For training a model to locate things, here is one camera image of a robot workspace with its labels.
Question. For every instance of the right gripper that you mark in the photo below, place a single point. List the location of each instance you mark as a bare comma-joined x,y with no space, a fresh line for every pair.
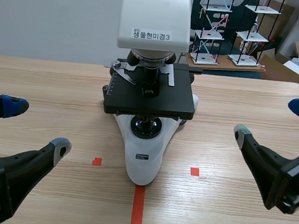
294,187

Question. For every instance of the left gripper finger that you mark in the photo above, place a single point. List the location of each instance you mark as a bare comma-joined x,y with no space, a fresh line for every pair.
6,106

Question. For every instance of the flat brown cardboard sheet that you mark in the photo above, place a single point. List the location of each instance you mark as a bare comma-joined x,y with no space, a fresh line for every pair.
221,66

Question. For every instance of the open brown cardboard box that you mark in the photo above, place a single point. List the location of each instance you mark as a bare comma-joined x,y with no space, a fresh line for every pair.
286,71

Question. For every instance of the tall brown cardboard box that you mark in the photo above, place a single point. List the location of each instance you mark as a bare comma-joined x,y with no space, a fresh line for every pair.
275,26

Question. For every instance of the white and black microscope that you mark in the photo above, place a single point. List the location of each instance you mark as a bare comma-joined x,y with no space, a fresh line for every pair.
152,18

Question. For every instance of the dark blue chair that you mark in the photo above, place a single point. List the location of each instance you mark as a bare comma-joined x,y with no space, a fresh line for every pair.
237,17

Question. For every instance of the white shelf tower model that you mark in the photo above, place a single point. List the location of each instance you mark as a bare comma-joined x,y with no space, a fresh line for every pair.
209,33
250,34

